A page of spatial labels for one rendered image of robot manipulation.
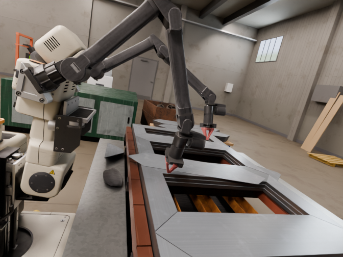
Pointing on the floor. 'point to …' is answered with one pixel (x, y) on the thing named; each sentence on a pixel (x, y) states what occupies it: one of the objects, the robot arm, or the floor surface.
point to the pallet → (331, 160)
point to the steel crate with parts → (157, 111)
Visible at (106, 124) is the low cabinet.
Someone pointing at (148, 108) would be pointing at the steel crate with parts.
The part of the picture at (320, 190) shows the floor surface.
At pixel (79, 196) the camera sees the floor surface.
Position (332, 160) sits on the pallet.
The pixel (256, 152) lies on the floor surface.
